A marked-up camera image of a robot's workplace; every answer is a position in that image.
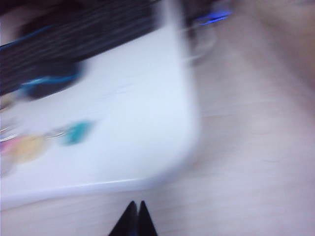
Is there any white cable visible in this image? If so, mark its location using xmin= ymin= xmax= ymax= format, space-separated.
xmin=184 ymin=24 xmax=219 ymax=63

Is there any black computer keyboard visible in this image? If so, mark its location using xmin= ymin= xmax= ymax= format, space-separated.
xmin=0 ymin=0 xmax=170 ymax=98

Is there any pink binder clip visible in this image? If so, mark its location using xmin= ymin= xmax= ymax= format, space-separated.
xmin=0 ymin=137 xmax=17 ymax=157

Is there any white desk riser board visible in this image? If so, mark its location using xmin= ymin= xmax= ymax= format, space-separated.
xmin=0 ymin=0 xmax=204 ymax=209

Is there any teal binder clip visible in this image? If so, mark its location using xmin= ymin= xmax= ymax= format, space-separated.
xmin=45 ymin=119 xmax=96 ymax=147

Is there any black and blue mouse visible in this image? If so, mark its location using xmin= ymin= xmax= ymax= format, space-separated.
xmin=20 ymin=61 xmax=86 ymax=100

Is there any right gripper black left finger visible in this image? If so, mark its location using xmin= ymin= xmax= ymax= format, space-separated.
xmin=107 ymin=201 xmax=138 ymax=236

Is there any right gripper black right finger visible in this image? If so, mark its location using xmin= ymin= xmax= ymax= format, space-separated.
xmin=138 ymin=201 xmax=158 ymax=236

